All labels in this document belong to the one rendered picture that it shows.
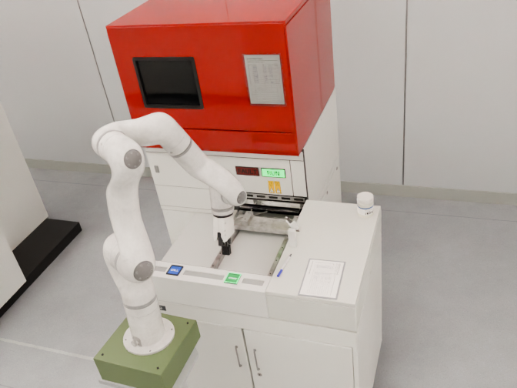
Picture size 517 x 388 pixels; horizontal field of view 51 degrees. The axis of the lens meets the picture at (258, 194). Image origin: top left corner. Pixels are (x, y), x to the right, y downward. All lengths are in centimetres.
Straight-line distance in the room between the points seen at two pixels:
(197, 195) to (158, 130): 110
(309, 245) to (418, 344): 113
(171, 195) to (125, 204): 113
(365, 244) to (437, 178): 195
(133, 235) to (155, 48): 94
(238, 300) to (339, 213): 62
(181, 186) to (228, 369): 92
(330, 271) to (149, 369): 76
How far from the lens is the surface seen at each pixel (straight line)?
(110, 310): 371
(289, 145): 238
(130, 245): 180
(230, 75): 232
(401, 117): 394
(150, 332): 204
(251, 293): 215
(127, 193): 174
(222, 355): 251
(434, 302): 343
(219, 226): 200
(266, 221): 260
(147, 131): 173
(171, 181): 281
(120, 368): 208
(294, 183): 254
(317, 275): 215
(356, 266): 219
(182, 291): 230
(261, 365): 246
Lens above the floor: 242
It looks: 33 degrees down
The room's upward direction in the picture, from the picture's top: 9 degrees counter-clockwise
